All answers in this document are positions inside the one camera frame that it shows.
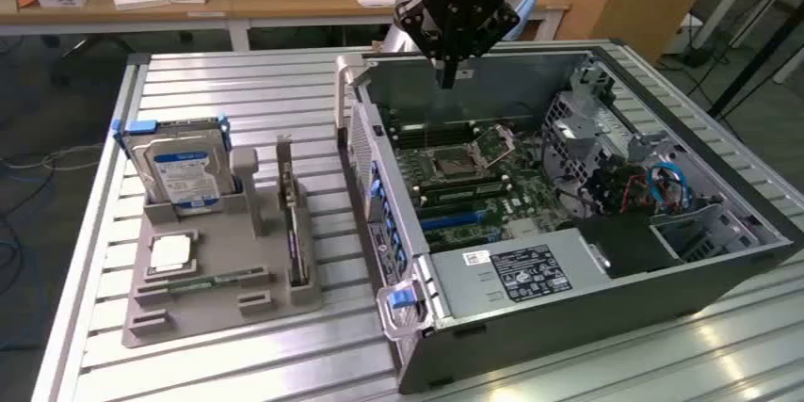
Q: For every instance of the silver hard disk blue label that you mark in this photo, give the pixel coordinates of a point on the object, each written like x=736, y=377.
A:
x=181, y=176

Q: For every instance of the graphics card with metal bracket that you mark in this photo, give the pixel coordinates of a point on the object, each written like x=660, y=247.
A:
x=292, y=213

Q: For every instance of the grey printed parts rack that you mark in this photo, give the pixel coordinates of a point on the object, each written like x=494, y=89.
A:
x=213, y=298

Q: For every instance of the grey power supply unit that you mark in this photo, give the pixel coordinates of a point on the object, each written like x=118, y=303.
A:
x=458, y=279

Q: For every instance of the blue expansion slot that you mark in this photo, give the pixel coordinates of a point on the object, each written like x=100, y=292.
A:
x=452, y=220

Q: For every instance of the blue case latch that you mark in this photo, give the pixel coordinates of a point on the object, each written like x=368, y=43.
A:
x=401, y=301

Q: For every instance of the green motherboard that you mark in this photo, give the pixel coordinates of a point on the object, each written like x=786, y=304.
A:
x=521, y=199

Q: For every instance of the metal disk bay cage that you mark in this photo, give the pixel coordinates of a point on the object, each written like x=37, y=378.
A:
x=565, y=129

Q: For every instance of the CPU socket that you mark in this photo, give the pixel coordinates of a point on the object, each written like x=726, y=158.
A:
x=449, y=164

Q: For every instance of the silver CPU chip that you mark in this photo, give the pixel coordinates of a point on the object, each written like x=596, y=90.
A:
x=170, y=253

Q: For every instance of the black office chair base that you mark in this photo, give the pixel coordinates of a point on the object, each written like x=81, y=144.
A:
x=69, y=58

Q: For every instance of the green RAM stick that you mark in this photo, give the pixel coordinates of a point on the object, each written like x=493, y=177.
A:
x=461, y=194
x=206, y=280

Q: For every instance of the black open PC case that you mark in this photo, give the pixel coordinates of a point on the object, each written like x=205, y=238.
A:
x=565, y=322

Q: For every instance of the metal socket cover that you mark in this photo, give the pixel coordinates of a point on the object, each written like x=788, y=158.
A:
x=496, y=145

